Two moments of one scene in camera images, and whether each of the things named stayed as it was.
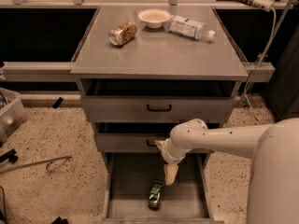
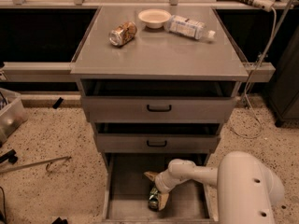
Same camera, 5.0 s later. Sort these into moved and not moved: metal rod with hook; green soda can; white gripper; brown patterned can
Moved: white gripper
Not moved: metal rod with hook; brown patterned can; green soda can
